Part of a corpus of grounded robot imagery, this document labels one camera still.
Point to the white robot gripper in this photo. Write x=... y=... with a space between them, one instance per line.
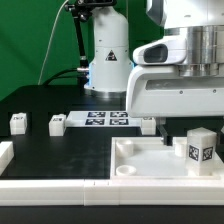
x=158 y=91

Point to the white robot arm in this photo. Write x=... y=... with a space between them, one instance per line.
x=179 y=75

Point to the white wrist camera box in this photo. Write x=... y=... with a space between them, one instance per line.
x=166 y=51

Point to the white fiducial marker sheet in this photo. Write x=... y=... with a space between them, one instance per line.
x=101 y=119

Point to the white U-shaped obstacle fence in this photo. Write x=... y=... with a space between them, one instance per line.
x=112 y=192

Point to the white square table top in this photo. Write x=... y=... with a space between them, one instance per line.
x=148 y=158

